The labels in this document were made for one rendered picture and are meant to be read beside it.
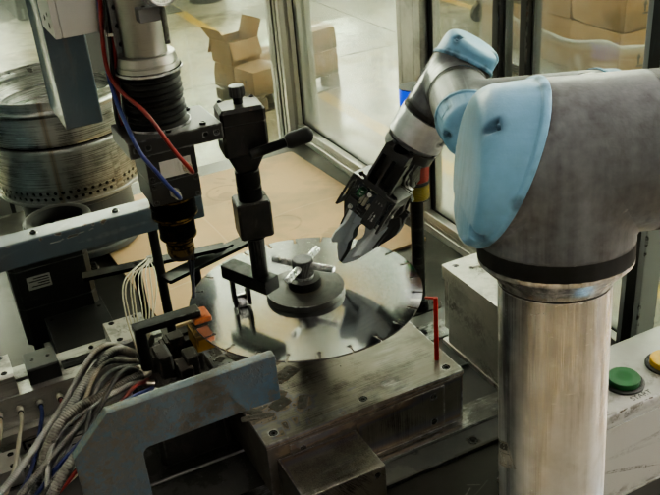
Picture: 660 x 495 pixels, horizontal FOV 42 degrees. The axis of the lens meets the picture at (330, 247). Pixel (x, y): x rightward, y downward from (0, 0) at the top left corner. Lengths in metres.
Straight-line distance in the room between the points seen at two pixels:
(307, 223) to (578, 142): 1.30
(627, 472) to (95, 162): 1.10
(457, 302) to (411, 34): 0.56
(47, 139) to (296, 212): 0.55
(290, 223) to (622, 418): 0.96
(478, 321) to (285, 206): 0.73
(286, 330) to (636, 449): 0.47
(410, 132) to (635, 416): 0.45
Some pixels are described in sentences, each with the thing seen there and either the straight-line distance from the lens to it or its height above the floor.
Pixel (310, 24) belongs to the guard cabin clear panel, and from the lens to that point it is 2.15.
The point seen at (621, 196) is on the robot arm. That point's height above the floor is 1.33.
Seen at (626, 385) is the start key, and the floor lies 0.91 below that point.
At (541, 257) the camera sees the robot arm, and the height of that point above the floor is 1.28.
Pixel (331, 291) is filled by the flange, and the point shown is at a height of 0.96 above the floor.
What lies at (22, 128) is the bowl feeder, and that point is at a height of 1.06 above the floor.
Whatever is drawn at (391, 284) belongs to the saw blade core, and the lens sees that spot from 1.23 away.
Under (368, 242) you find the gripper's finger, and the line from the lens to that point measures 1.21.
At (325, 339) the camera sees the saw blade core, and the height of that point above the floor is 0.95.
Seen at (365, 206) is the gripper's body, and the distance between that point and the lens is 1.15.
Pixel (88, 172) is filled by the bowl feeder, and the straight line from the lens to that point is 1.73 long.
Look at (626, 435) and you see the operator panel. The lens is 1.14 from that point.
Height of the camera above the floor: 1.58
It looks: 28 degrees down
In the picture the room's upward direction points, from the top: 5 degrees counter-clockwise
